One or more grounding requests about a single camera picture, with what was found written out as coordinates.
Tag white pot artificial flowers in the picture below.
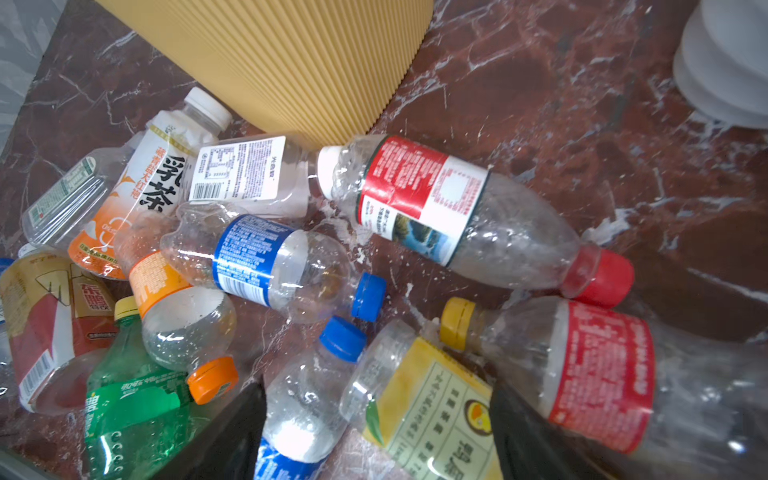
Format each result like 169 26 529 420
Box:
673 0 767 130

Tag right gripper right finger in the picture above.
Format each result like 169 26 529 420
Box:
489 380 611 480

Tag tall clear bottle blue cap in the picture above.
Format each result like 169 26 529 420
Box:
254 316 367 480

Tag yellow slatted waste bin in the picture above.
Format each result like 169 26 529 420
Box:
101 1 434 147

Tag clear bottle red label yellow cap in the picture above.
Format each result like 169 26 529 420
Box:
439 297 767 479

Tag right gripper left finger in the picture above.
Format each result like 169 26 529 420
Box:
153 379 267 479

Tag clear bottle red white label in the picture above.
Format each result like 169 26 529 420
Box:
317 135 635 308

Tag yellow red label tea bottle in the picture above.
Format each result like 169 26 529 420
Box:
1 244 118 416

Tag small clear bottle blue label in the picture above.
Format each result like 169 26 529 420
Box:
160 201 387 323

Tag clear bottle white green label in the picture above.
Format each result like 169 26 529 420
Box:
22 132 144 251

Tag square clear bottle white label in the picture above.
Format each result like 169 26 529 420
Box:
182 131 325 219

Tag orange white milk tea bottle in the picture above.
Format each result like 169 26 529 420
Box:
68 87 232 280

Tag green soda bottle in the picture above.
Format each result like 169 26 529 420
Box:
83 295 241 480

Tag clear bottle orange label cap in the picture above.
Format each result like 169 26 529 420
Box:
115 211 239 405

